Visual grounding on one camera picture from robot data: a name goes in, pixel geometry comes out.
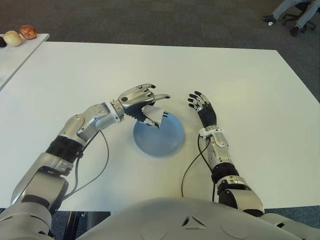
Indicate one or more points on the white charger plug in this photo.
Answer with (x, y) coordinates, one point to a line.
(155, 113)

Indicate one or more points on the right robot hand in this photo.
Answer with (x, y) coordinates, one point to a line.
(207, 115)

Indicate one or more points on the grey robot torso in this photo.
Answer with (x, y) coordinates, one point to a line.
(160, 220)

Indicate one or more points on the reddish brown bread roll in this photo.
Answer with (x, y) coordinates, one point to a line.
(28, 32)

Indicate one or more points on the dark bread roll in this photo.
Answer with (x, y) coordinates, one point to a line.
(2, 42)

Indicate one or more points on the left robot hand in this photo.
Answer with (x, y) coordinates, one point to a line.
(132, 96)

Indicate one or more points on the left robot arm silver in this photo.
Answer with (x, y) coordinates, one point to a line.
(87, 120)

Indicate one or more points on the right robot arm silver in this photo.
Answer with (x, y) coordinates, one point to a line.
(247, 197)

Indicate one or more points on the black office chair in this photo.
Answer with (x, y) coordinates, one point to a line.
(290, 17)

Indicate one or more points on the white side table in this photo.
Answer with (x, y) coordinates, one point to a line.
(15, 60)

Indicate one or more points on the blue plastic plate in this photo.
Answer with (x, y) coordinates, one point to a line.
(160, 142)

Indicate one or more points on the seated person grey trousers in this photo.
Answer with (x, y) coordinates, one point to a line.
(281, 8)

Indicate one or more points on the pale bread roll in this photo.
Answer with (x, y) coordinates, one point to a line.
(13, 38)

